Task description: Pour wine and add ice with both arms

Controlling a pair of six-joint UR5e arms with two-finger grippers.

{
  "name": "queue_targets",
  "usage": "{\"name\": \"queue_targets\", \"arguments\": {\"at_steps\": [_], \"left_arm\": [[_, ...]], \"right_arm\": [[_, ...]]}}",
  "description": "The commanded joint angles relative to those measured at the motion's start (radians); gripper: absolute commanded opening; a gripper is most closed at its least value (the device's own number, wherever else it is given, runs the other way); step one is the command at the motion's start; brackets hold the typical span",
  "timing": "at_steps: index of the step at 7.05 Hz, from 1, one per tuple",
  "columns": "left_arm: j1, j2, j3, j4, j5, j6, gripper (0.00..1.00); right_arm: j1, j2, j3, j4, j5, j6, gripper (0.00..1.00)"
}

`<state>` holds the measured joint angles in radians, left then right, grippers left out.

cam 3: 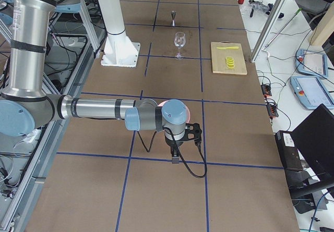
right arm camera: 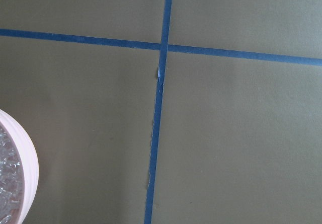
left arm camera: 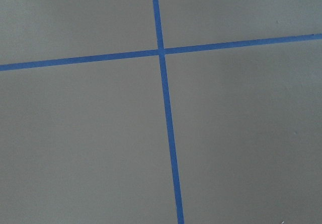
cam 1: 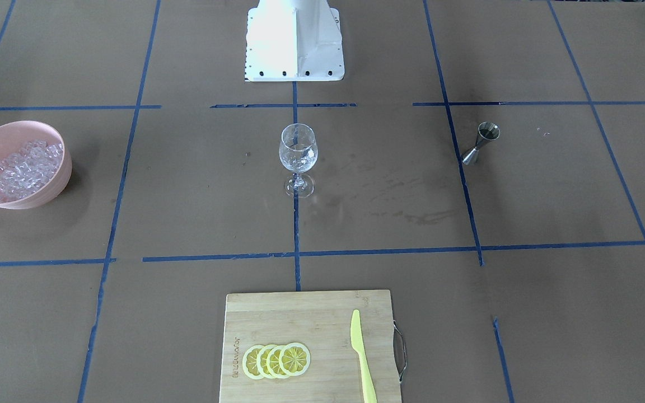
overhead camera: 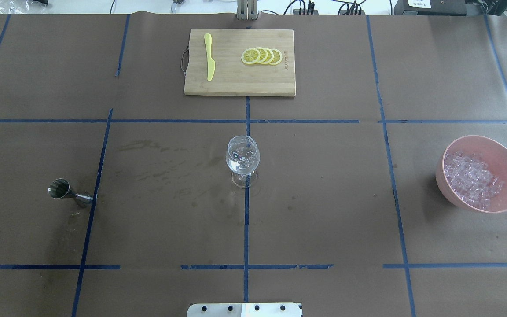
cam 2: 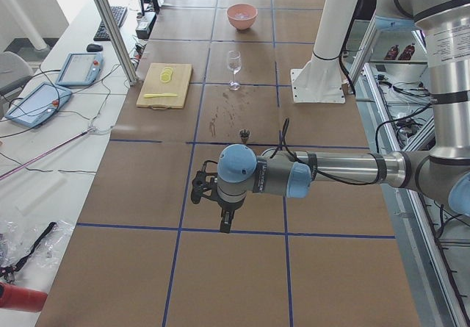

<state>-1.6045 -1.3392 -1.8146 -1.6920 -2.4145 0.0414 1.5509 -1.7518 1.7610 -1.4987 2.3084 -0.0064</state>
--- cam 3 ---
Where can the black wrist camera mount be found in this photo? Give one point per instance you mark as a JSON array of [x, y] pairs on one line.
[[193, 133]]

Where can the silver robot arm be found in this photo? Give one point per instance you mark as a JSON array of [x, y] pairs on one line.
[[25, 107]]

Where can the wooden cutting board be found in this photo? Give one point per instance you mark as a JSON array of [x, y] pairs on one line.
[[219, 62]]

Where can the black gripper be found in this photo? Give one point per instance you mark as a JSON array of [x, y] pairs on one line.
[[175, 145]]

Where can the white camera post with base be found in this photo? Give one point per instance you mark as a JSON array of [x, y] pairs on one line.
[[119, 50]]

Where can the wooden plank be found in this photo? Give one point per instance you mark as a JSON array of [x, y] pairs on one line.
[[324, 29]]

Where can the black monitor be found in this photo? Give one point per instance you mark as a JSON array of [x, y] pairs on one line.
[[313, 137]]

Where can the blue teach pendant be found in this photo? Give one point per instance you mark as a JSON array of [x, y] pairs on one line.
[[312, 63], [311, 92]]

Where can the aluminium frame post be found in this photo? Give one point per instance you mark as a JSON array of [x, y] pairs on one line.
[[267, 29]]

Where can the orange black connector strip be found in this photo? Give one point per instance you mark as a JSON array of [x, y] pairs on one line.
[[271, 105]]

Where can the yellow plastic knife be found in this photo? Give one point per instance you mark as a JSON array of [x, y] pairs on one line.
[[227, 47]]

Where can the steel double jigger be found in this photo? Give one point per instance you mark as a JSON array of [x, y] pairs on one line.
[[173, 15]]

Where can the black box with label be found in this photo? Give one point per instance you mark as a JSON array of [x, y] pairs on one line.
[[289, 154]]

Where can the clear wine glass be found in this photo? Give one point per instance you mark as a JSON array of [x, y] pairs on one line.
[[179, 42]]

